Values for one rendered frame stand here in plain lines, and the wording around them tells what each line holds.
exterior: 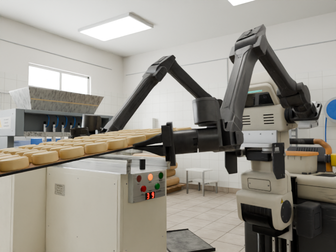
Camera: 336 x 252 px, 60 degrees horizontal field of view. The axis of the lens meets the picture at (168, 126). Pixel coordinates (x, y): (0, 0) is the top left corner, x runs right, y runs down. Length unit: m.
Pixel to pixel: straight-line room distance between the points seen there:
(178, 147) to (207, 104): 0.12
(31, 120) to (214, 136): 1.50
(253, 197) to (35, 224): 1.27
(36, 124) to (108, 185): 0.76
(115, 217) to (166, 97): 5.09
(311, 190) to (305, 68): 3.87
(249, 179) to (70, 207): 0.97
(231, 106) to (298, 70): 4.62
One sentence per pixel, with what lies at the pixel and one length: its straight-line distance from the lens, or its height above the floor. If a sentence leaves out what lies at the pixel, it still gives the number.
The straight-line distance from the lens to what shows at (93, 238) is 1.61.
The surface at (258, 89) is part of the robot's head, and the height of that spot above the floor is 1.23.
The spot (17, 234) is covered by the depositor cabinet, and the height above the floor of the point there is 0.46.
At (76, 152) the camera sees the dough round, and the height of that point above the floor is 0.97.
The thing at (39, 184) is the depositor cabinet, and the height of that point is 0.73.
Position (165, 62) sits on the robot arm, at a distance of 1.32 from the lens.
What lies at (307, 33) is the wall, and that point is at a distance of 5.52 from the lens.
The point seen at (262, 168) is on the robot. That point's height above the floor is 0.86.
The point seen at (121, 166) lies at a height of 0.87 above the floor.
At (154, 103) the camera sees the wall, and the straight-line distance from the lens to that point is 6.55.
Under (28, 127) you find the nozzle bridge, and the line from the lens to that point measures 2.00.
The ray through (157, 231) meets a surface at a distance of 1.63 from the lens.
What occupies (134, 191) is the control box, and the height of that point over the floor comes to 0.75.
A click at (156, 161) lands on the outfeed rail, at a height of 0.88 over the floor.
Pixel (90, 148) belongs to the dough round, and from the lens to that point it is 0.67.
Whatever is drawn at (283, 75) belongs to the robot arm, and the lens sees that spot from 1.19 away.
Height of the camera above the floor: 1.00
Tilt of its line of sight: 3 degrees up
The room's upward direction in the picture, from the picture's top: straight up
